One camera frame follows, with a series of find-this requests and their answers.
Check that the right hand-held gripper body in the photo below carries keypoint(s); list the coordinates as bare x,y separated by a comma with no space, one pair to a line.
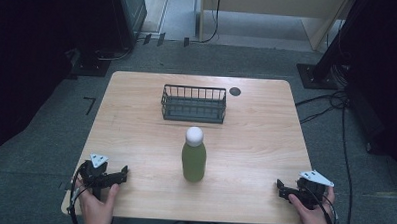
312,189

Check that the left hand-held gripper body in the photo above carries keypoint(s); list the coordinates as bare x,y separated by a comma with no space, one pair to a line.
96,175

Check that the green bottle with white cap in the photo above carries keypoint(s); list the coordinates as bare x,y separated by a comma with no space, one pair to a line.
194,157

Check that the person's right hand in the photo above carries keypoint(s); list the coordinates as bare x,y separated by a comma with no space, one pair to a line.
311,217

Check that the person's left hand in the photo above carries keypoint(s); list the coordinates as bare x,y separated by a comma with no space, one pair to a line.
98,207

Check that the dark round table grommet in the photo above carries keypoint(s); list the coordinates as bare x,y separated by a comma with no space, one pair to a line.
235,91

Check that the dark stand base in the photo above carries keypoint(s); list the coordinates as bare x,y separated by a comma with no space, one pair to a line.
91,66

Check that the dark cabinet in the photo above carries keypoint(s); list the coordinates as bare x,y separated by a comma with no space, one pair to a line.
129,16

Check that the light wooden furniture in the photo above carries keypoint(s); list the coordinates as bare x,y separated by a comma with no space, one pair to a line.
273,4

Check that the black stand with base plate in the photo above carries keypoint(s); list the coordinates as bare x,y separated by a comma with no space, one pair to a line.
321,68

